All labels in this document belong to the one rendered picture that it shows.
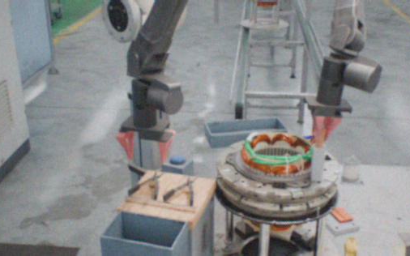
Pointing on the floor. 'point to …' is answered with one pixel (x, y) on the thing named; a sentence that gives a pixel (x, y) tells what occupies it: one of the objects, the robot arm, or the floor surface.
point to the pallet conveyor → (278, 63)
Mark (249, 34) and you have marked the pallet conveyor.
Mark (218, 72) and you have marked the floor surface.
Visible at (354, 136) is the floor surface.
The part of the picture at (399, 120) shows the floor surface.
